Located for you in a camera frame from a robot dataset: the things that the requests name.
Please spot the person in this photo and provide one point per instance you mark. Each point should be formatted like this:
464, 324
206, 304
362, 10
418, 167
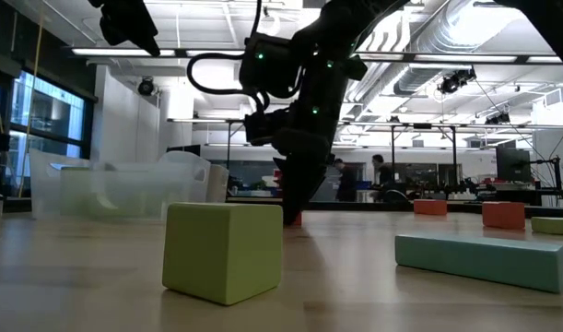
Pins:
348, 182
382, 177

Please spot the red rectangular block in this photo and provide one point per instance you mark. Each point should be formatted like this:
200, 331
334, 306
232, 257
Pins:
299, 219
430, 207

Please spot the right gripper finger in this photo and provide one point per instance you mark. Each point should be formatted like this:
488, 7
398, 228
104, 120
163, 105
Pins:
301, 184

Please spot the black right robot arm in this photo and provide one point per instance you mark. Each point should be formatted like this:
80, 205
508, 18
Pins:
345, 23

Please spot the large dark-framed window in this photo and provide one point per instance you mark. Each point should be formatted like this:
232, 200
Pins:
50, 110

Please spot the green cube block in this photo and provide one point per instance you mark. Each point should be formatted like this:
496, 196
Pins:
221, 253

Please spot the clear plastic bin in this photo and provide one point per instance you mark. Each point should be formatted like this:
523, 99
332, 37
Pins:
179, 184

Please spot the black aluminium table frame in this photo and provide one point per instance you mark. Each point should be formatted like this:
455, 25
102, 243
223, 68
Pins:
447, 207

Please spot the black background rig frame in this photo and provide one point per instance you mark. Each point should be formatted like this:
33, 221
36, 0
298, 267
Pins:
229, 157
422, 125

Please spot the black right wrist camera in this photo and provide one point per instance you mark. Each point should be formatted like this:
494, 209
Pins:
262, 126

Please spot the black beam with light strips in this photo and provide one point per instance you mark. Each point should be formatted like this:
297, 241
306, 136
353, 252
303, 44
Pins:
124, 52

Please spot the silver ventilation duct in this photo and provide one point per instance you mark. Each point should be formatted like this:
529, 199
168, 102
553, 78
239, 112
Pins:
440, 41

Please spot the white ceiling pipe bundle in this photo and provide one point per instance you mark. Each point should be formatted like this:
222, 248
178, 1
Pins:
378, 87

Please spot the blue storage bin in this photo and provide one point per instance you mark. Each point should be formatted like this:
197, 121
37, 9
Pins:
367, 185

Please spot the black computer monitor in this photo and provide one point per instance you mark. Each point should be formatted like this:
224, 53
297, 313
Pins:
184, 149
512, 165

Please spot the teal rectangular block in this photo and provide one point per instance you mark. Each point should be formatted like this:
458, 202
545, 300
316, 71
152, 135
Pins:
479, 260

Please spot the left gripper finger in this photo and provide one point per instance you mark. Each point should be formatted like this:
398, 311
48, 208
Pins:
145, 39

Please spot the black ceiling-mounted device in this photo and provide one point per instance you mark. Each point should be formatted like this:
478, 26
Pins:
453, 83
498, 119

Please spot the black ceiling spotlight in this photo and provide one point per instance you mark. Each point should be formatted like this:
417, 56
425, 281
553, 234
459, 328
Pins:
146, 86

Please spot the red cube block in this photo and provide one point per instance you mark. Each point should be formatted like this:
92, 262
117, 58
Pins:
503, 215

